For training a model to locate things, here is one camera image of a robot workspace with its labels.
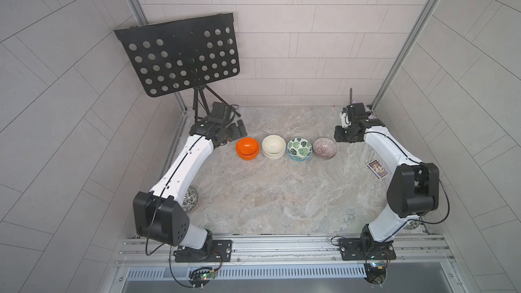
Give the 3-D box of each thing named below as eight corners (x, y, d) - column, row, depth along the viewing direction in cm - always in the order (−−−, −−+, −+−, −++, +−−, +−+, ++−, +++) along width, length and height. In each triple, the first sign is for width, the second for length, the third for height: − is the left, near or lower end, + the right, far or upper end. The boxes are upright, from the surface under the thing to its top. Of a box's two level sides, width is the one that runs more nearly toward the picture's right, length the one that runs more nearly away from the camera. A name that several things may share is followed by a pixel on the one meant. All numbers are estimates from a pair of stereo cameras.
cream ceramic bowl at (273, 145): (262, 160, 96) (261, 152, 90) (262, 143, 102) (262, 134, 97) (285, 160, 96) (286, 152, 90) (284, 143, 102) (285, 134, 97)
